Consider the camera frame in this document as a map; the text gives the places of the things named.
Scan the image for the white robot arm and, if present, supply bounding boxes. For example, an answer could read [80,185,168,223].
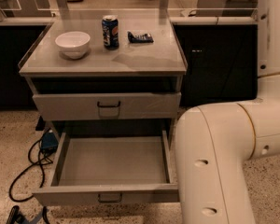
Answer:
[175,0,280,224]

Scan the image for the grey metal drawer cabinet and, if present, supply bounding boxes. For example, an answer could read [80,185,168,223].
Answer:
[18,8,189,147]

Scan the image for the closed grey upper drawer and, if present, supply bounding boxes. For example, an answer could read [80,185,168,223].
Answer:
[33,92,181,121]

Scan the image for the open grey middle drawer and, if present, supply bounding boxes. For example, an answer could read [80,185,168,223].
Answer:
[34,132,179,206]

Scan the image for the blue snack wrapper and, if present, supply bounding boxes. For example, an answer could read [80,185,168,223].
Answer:
[128,32,154,43]

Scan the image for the blue pepsi can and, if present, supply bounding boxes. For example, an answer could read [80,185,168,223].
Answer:
[102,15,119,50]

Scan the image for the white ceramic bowl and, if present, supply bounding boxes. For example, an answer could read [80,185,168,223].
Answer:
[55,31,91,59]

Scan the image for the black counter cabinet right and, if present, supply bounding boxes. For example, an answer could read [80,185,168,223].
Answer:
[175,25,258,107]

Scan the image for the black counter cabinet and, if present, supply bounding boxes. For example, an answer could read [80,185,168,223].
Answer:
[175,25,258,107]
[0,25,45,110]

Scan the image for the blue power box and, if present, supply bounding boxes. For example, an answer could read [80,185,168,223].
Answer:
[40,132,59,154]

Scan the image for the black counter cabinet left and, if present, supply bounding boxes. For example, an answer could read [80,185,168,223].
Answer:
[0,25,45,110]

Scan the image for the black object bottom left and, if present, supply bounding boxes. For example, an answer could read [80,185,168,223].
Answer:
[6,205,50,224]

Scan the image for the black floor cable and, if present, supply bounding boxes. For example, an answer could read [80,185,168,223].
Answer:
[7,138,55,203]

